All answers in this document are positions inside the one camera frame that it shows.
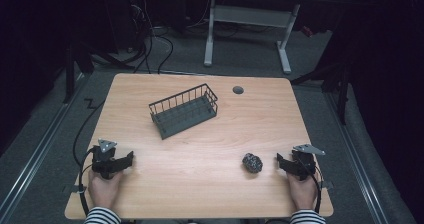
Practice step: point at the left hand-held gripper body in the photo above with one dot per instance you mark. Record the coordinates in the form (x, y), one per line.
(104, 160)

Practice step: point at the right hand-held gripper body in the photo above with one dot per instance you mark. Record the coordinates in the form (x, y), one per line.
(304, 162)

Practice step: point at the dark speckled ball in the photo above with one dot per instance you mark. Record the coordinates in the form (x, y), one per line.
(252, 163)

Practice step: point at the person's right hand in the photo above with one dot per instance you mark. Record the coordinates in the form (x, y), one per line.
(302, 192)

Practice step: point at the person's left hand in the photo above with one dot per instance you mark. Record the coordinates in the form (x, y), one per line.
(103, 190)

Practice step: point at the round grey table grommet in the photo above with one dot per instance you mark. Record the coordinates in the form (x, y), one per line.
(238, 90)

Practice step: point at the black metal stand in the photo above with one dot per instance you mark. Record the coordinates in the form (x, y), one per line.
(70, 70)
(340, 80)

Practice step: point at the white-legged wooden desk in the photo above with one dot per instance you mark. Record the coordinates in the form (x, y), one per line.
(253, 15)

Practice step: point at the metal floor rail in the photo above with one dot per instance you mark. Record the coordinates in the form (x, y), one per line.
(36, 150)
(356, 157)

